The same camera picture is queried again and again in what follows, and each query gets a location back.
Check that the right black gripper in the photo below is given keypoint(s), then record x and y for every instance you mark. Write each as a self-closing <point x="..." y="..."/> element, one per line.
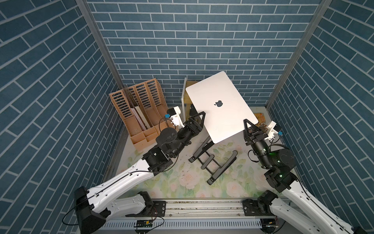
<point x="257" y="136"/>

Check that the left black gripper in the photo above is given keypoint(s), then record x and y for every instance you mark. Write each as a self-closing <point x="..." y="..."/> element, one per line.
<point x="192" y="128"/>

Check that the silver laptop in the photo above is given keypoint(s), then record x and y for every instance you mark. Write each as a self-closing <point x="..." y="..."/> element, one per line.
<point x="223" y="105"/>

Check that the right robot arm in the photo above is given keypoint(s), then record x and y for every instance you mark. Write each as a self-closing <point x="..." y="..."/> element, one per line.
<point x="314" y="217"/>

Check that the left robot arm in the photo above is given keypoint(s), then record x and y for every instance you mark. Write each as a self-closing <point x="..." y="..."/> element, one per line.
<point x="98" y="204"/>

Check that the black folding laptop stand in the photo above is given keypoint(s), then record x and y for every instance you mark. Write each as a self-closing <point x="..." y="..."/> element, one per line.
<point x="208" y="161"/>

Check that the yellow illustrated book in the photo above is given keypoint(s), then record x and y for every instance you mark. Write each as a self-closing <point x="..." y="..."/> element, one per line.
<point x="262" y="121"/>

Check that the floral table mat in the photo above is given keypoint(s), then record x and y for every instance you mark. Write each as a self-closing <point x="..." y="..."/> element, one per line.
<point x="244" y="178"/>

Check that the white papers in organizer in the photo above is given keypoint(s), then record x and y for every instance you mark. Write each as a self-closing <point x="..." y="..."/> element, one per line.
<point x="140" y="117"/>

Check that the orange plastic file organizer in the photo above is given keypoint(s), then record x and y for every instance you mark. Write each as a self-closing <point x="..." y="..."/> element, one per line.
<point x="142" y="108"/>

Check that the green circuit board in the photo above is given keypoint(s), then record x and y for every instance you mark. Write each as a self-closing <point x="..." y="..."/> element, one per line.
<point x="144" y="224"/>

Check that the wooden shelf white frame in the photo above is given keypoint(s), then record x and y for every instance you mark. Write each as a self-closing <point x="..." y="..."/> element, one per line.
<point x="185" y="99"/>

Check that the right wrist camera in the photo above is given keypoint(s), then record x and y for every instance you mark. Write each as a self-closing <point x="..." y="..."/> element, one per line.
<point x="272" y="129"/>

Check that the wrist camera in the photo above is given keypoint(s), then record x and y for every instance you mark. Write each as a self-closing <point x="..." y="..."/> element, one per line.
<point x="272" y="129"/>
<point x="173" y="114"/>

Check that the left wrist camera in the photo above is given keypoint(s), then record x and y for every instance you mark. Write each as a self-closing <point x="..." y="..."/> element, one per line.
<point x="173" y="114"/>

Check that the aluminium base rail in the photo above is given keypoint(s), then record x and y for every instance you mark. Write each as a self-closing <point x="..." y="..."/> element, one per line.
<point x="201" y="209"/>

